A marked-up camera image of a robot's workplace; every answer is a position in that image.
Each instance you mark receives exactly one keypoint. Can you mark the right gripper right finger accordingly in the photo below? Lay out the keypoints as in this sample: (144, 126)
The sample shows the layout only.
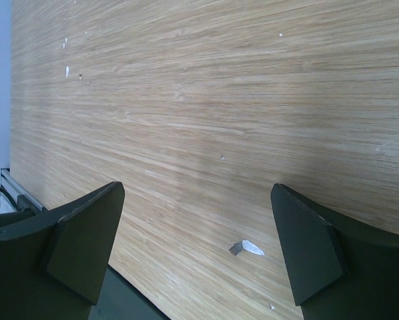
(338, 267)

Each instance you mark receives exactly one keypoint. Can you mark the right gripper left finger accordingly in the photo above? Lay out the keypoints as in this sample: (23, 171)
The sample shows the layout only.
(52, 265)

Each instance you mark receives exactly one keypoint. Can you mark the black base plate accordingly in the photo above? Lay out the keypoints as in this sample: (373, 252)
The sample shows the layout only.
(120, 300)

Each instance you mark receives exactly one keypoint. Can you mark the aluminium front rail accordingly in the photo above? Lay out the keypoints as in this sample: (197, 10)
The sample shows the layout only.
(21, 198)

